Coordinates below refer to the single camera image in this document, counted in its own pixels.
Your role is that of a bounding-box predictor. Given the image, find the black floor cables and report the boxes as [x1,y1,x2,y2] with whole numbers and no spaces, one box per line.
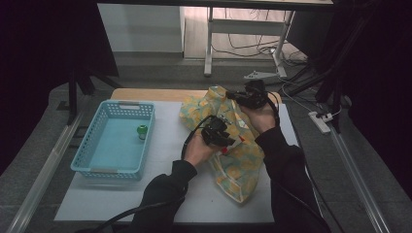
[211,9,309,67]

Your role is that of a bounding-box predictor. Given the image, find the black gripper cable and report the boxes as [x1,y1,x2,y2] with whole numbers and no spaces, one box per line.
[265,91,326,225]
[76,115,216,233]

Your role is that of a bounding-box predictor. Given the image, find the light blue plastic basket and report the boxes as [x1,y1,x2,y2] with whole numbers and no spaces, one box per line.
[70,99,156,182]

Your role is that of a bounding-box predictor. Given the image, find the white metal desk frame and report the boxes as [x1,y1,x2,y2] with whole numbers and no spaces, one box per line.
[203,6,296,79]

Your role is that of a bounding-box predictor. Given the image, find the yellow floral patterned shirt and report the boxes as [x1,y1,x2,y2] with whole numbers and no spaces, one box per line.
[178,84,284,205]

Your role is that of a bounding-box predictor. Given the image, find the white power strip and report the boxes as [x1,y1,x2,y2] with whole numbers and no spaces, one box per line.
[307,111,334,135]

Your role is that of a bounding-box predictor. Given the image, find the white cabinet panel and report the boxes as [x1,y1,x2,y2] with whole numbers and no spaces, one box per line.
[96,3,187,53]

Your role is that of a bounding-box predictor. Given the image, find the black metal stand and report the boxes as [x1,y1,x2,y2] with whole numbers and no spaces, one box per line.
[65,62,122,126]
[285,0,383,134]

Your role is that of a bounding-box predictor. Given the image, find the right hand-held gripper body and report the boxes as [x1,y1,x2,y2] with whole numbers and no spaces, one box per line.
[237,70,280,110]

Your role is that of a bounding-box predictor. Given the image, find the person's left hand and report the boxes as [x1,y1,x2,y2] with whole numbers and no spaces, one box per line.
[182,132,222,168]

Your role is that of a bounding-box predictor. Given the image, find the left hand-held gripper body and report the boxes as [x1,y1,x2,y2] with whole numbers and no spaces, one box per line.
[200,115,233,148]

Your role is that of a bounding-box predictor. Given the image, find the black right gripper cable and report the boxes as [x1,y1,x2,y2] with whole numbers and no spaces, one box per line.
[265,91,326,225]

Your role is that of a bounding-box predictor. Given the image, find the person's right hand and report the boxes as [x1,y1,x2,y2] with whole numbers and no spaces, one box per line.
[240,101,279,135]

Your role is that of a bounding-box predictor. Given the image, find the white floor cable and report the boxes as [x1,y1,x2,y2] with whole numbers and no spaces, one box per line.
[275,62,343,118]

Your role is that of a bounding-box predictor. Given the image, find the aluminium rail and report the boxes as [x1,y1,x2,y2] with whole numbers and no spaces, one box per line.
[328,127,392,233]
[6,115,84,233]

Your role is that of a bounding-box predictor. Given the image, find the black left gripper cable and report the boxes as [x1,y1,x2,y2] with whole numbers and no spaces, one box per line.
[76,115,216,233]

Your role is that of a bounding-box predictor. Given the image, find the white paper sheet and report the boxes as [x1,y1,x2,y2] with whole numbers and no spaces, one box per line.
[53,100,299,224]

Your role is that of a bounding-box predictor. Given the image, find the small green bottle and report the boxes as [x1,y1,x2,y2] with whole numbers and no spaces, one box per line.
[136,124,149,142]

